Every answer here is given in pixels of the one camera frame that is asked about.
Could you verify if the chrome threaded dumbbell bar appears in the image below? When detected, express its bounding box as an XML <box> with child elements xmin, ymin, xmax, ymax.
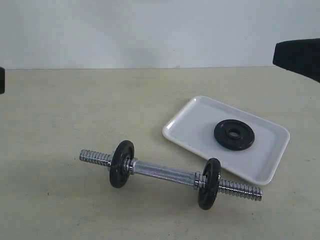
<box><xmin>79</xmin><ymin>149</ymin><xmax>263</xmax><ymax>201</ymax></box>

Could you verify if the white rectangular plastic tray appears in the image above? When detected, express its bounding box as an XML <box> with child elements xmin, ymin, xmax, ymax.
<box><xmin>162</xmin><ymin>96</ymin><xmax>290</xmax><ymax>186</ymax></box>

